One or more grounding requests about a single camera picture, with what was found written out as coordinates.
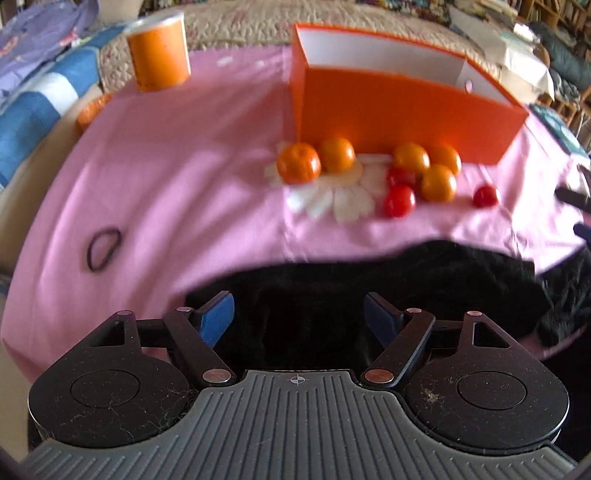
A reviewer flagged orange cardboard box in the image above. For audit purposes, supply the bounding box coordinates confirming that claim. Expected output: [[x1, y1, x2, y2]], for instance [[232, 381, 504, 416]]
[[290, 23, 529, 165]]

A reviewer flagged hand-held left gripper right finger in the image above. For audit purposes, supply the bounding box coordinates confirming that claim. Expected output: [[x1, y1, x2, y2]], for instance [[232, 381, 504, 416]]
[[361, 292, 511, 387]]

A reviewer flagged blue striped blanket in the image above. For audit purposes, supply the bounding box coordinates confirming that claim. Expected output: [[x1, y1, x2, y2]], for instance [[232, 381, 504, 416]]
[[0, 25, 130, 190]]

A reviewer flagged red tomato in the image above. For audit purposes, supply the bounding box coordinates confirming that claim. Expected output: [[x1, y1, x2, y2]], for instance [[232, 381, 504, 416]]
[[386, 166, 417, 188], [384, 185, 416, 219], [473, 184, 501, 208]]

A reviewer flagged beige quilted blanket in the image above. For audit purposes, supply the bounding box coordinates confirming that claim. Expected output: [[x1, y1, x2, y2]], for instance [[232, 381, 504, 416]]
[[99, 0, 504, 93]]

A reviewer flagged black hair band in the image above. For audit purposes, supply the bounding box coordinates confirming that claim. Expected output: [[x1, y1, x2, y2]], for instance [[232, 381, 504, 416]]
[[87, 227, 122, 271]]

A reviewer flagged beige pillow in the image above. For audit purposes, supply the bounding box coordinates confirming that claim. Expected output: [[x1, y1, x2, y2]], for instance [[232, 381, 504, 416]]
[[97, 0, 141, 26]]

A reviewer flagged black cloth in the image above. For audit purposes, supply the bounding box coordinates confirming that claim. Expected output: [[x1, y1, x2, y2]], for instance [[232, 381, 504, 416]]
[[185, 240, 591, 370]]

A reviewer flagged white cloth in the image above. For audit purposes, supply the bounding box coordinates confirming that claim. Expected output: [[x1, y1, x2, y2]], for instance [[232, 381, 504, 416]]
[[450, 7, 555, 102]]

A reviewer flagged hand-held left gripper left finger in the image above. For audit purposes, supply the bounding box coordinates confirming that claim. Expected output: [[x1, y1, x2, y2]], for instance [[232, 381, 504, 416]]
[[85, 291, 237, 387]]

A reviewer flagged orange speckled canister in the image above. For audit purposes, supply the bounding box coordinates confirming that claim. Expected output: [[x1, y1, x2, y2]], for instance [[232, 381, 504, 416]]
[[126, 11, 191, 93]]

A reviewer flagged mandarin orange with stem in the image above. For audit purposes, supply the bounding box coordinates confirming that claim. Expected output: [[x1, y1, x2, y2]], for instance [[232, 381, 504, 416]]
[[277, 142, 322, 185]]

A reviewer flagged pink tablecloth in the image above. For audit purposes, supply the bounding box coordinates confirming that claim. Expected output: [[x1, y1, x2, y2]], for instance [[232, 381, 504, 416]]
[[0, 44, 591, 384]]

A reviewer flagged tan sofa seat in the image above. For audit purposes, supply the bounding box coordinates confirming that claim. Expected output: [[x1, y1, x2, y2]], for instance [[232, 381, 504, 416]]
[[0, 106, 88, 278]]

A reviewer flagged purple floral cloth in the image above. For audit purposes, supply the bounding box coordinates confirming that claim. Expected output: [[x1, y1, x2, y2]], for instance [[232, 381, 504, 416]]
[[0, 0, 100, 90]]

